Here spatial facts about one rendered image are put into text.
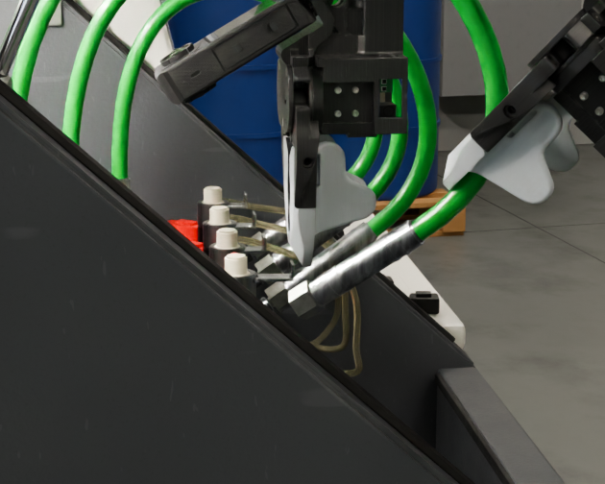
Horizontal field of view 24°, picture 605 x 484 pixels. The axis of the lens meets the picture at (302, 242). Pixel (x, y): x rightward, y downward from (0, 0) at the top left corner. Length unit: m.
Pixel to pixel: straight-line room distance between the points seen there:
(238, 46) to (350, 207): 0.14
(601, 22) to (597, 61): 0.02
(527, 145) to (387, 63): 0.16
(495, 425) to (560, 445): 2.53
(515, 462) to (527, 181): 0.39
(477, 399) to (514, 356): 3.14
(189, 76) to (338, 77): 0.10
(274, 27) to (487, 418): 0.46
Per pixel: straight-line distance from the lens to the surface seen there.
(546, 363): 4.39
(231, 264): 0.98
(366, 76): 0.94
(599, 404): 4.07
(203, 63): 0.94
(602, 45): 0.77
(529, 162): 0.82
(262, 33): 0.94
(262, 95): 5.73
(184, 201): 1.30
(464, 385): 1.33
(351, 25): 0.96
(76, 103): 1.12
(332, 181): 0.96
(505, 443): 1.20
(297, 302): 0.89
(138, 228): 0.62
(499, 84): 0.84
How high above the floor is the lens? 1.39
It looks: 14 degrees down
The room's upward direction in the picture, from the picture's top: straight up
